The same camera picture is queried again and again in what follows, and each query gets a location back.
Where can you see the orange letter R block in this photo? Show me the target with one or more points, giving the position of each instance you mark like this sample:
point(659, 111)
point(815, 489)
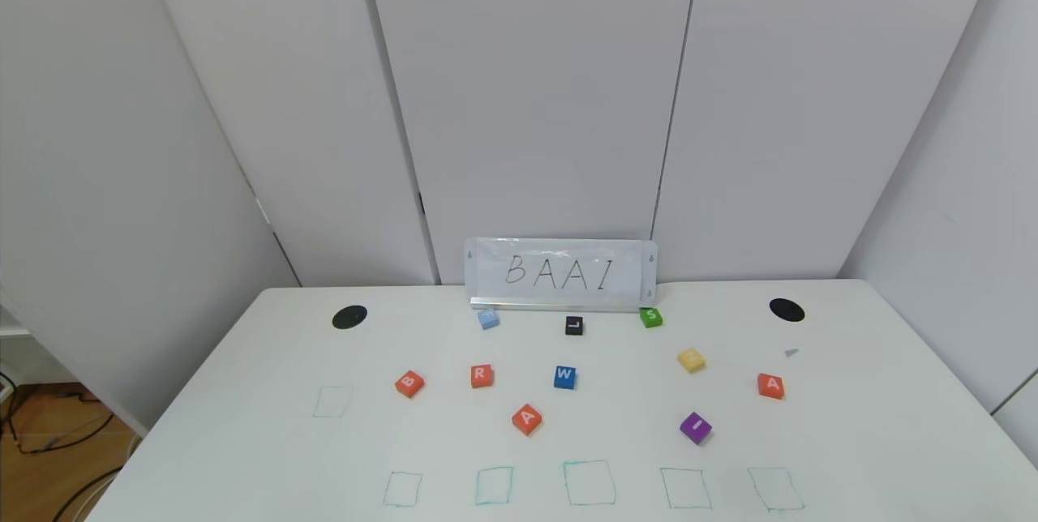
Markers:
point(482, 376)

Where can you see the yellow letter block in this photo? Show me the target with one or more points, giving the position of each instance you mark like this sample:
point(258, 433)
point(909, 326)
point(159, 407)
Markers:
point(691, 360)

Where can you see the green letter S block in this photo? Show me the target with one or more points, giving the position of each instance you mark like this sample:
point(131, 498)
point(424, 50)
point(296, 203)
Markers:
point(651, 317)

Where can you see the blue letter W block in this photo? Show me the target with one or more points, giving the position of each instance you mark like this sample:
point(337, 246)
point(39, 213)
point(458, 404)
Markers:
point(564, 377)

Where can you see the black round table grommet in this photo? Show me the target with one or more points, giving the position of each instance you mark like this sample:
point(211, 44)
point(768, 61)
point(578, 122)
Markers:
point(349, 317)
point(787, 310)

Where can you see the orange letter B block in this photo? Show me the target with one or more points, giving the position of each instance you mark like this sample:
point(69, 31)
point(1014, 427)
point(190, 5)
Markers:
point(409, 383)

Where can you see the light blue letter block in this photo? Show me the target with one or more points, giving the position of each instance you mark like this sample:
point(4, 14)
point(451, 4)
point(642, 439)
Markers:
point(488, 318)

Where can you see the orange letter A block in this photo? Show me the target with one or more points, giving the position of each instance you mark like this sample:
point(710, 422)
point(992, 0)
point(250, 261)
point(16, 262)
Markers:
point(527, 419)
point(771, 386)

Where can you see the black letter L block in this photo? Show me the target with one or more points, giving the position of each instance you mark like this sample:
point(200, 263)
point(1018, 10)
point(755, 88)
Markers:
point(574, 326)

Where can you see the white sign reading BAAI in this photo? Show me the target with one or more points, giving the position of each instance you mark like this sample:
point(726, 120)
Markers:
point(559, 271)

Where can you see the purple letter I block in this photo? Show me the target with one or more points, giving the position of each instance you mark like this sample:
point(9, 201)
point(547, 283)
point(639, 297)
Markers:
point(696, 428)

